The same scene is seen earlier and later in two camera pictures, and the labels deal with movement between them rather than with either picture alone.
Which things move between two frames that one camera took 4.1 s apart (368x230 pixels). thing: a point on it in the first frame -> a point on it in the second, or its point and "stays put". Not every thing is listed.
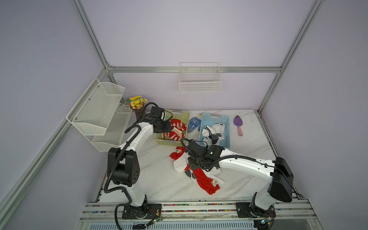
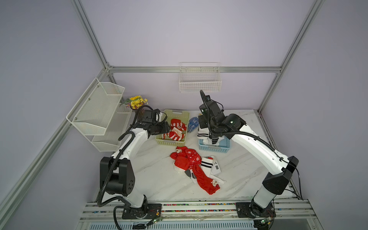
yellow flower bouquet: [135, 102] stays put
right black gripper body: [195, 164] -> [204, 123]
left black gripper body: [164, 127] stays put
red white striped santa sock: [178, 128] stays put
